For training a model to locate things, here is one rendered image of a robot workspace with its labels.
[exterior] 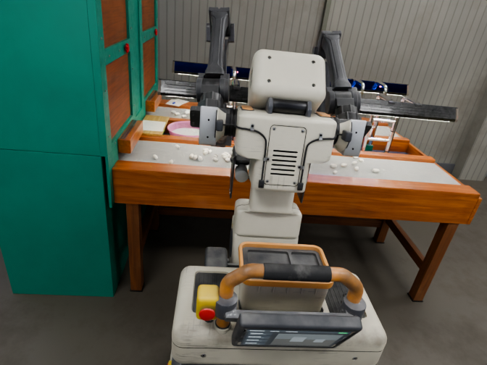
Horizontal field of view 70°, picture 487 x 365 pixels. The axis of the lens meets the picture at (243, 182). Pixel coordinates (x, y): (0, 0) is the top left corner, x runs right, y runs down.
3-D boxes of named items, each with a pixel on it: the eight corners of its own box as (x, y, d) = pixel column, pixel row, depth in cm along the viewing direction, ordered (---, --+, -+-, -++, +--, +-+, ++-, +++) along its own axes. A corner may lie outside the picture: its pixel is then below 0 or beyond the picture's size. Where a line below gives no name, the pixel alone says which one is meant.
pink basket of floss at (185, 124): (218, 145, 219) (219, 130, 215) (184, 154, 202) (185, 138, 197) (192, 132, 235) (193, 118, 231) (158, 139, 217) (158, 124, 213)
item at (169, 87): (280, 106, 178) (282, 92, 175) (156, 95, 172) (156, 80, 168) (278, 102, 185) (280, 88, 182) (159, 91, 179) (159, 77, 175)
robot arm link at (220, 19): (205, -2, 127) (232, -2, 127) (208, 29, 139) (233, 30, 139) (195, 90, 106) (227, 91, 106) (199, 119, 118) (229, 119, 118)
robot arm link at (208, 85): (200, 96, 105) (217, 97, 105) (202, 70, 109) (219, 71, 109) (203, 115, 113) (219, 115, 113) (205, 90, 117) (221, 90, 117)
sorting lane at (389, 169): (463, 190, 188) (464, 187, 187) (119, 166, 170) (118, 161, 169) (433, 166, 215) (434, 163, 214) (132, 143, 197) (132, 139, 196)
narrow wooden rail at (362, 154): (429, 175, 218) (435, 159, 212) (132, 153, 200) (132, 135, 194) (425, 171, 222) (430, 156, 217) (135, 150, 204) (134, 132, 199)
